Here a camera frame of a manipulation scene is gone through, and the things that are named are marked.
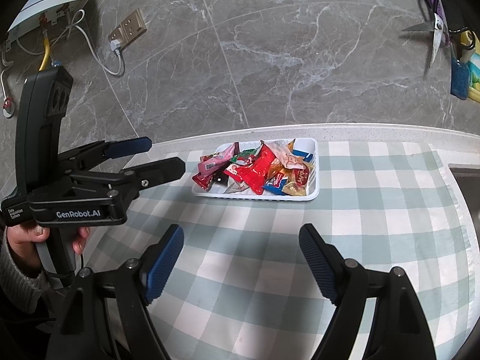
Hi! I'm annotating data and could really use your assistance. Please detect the pink lollipop candy packet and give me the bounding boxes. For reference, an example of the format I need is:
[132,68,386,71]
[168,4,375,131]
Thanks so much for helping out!
[198,142,239,177]

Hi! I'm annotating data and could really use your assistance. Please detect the clear pinkish snack packet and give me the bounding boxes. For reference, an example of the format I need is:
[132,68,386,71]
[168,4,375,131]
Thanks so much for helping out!
[263,141,304,170]

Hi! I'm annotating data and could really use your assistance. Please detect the green seaweed snack packet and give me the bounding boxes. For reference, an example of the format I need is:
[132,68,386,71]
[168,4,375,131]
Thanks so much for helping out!
[231,147,260,164]

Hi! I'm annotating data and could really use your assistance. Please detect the left hand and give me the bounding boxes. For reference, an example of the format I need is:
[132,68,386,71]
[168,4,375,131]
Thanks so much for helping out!
[6,224,91,269]

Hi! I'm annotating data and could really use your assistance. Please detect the grey left sleeve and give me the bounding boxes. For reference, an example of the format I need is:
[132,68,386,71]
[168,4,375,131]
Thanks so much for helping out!
[0,232,50,346]

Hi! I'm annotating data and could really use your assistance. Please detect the dark red snack packet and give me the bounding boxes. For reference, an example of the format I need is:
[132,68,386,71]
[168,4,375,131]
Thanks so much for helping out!
[192,172,214,192]

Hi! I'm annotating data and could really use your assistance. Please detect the black snack packet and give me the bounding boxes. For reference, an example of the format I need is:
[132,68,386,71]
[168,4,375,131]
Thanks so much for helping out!
[211,172,230,185]

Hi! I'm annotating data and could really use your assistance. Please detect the silver white snack packet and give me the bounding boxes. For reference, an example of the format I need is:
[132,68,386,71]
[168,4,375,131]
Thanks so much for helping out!
[224,181,249,194]

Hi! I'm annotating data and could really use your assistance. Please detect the large red snack packet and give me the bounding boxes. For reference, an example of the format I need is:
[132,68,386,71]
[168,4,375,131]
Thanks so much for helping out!
[224,144,275,195]

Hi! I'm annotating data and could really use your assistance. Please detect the blue cookie packet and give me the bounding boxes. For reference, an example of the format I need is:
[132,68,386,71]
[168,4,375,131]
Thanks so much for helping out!
[264,150,313,196]

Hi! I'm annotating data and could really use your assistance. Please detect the orange snack packet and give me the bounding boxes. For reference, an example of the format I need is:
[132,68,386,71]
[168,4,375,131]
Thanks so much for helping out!
[266,140,295,180]

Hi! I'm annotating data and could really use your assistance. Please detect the green white checkered tablecloth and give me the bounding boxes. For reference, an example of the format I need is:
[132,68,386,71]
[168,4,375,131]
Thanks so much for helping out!
[85,141,479,359]

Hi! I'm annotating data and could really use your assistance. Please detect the gold red snack packet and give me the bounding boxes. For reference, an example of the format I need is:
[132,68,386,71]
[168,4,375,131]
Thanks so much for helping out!
[281,163,313,197]

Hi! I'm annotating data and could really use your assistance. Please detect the blue sponge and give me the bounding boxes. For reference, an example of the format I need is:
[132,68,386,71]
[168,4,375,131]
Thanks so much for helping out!
[450,58,470,100]

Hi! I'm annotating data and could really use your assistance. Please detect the kitchen scissors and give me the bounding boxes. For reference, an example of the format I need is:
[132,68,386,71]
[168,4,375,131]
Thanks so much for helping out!
[401,0,451,76]

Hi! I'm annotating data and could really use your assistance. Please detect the white power cable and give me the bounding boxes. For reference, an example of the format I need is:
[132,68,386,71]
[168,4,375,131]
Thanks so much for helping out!
[14,9,126,78]

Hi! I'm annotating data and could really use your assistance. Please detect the gold wall power socket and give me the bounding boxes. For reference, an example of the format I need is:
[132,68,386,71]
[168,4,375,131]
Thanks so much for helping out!
[108,8,147,50]

